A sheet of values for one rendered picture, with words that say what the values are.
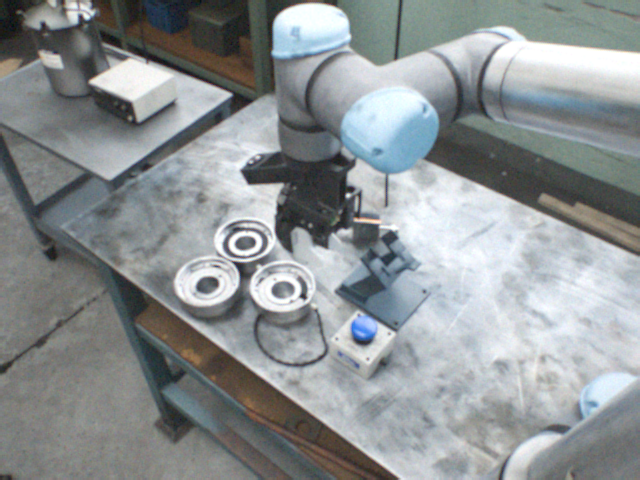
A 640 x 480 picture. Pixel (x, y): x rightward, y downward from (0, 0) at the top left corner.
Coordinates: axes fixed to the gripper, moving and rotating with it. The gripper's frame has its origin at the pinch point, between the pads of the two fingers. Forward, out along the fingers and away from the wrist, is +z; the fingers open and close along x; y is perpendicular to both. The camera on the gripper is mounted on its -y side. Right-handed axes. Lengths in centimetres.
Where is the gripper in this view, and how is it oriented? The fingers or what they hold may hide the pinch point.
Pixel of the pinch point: (301, 254)
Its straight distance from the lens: 81.4
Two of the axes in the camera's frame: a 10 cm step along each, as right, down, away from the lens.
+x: 6.2, -5.7, 5.4
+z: 0.0, 6.9, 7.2
